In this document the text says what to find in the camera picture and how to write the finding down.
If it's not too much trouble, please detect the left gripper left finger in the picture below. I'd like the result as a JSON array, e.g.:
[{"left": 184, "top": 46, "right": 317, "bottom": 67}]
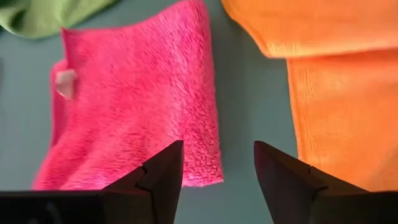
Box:
[{"left": 102, "top": 139, "right": 185, "bottom": 224}]

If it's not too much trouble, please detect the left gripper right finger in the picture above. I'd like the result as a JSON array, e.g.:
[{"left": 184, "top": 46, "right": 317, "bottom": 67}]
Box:
[{"left": 253, "top": 140, "right": 374, "bottom": 224}]

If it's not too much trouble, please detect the pink microfiber towel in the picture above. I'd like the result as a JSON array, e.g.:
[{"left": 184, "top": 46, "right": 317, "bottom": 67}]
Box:
[{"left": 32, "top": 0, "right": 224, "bottom": 191}]

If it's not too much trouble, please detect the orange microfiber towel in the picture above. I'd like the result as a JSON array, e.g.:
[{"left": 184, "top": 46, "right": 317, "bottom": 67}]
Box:
[{"left": 220, "top": 0, "right": 398, "bottom": 193}]

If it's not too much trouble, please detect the green microfiber towel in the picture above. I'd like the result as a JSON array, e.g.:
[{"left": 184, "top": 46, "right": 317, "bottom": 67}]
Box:
[{"left": 0, "top": 0, "right": 118, "bottom": 40}]

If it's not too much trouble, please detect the green table mat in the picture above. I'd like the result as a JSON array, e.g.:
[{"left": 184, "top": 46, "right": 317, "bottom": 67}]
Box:
[{"left": 0, "top": 0, "right": 301, "bottom": 224}]

